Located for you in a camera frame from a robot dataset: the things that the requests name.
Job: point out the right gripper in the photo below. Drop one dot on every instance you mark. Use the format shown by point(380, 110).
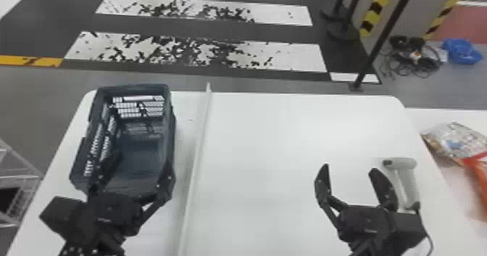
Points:
point(365, 223)

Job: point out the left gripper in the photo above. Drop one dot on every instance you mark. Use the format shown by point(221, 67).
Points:
point(114, 213)

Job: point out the blue basket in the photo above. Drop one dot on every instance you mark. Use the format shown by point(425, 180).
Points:
point(140, 166)

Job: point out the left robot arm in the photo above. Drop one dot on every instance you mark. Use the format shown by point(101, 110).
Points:
point(91, 246)

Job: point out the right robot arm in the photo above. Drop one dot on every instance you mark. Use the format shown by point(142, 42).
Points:
point(365, 251)

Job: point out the hand scanner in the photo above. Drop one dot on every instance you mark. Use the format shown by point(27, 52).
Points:
point(406, 181)

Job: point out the silver snack packet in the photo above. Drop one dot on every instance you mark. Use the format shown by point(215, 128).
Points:
point(454, 141)

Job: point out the grey crate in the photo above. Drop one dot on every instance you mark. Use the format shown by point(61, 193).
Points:
point(17, 189)

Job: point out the orange snack packet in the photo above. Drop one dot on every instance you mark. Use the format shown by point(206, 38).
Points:
point(480, 170)

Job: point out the blue bag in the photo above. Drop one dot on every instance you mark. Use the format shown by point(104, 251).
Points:
point(461, 51)

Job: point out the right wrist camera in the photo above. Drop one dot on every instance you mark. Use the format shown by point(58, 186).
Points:
point(409, 227)

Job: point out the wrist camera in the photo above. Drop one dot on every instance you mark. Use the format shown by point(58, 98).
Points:
point(409, 227)
point(61, 213)

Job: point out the white divider rail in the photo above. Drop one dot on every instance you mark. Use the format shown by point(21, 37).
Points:
point(199, 154)

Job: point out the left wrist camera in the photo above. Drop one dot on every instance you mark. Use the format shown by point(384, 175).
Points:
point(61, 213)

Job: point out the yellow black striped post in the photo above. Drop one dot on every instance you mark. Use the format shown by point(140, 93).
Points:
point(376, 6)
point(445, 10)

